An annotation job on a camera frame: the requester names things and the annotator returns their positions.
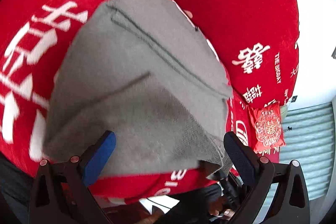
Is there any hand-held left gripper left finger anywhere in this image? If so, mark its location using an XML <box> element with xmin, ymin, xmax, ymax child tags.
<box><xmin>21</xmin><ymin>130</ymin><xmax>117</xmax><ymax>224</ymax></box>

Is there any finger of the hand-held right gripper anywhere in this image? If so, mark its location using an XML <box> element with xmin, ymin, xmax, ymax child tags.
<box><xmin>216</xmin><ymin>170</ymin><xmax>243</xmax><ymax>212</ymax></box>

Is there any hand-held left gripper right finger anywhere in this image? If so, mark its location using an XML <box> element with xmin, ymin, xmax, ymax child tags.
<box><xmin>223</xmin><ymin>131</ymin><xmax>311</xmax><ymax>224</ymax></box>

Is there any grey knit sweater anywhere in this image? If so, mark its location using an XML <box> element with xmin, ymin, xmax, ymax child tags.
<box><xmin>43</xmin><ymin>0</ymin><xmax>235</xmax><ymax>180</ymax></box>

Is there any person's right hand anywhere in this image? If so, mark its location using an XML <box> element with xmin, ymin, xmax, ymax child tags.
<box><xmin>209</xmin><ymin>198</ymin><xmax>237</xmax><ymax>220</ymax></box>

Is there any small red embroidered pillow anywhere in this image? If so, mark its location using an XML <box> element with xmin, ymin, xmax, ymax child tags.
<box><xmin>247</xmin><ymin>101</ymin><xmax>286</xmax><ymax>154</ymax></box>

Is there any grey slatted panel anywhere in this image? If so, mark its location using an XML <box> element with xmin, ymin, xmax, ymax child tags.
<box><xmin>259</xmin><ymin>103</ymin><xmax>334</xmax><ymax>215</ymax></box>

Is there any white paper sheet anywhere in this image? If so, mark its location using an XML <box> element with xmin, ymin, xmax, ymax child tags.
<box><xmin>139</xmin><ymin>196</ymin><xmax>181</xmax><ymax>214</ymax></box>

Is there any person's dark clothing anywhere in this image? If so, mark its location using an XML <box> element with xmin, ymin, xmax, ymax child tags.
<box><xmin>0</xmin><ymin>153</ymin><xmax>36</xmax><ymax>224</ymax></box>

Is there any red printed folded quilt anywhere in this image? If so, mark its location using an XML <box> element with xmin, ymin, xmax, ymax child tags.
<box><xmin>115</xmin><ymin>0</ymin><xmax>300</xmax><ymax>109</ymax></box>

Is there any red printed blanket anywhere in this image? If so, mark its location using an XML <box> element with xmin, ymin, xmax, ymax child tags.
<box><xmin>0</xmin><ymin>0</ymin><xmax>254</xmax><ymax>207</ymax></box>

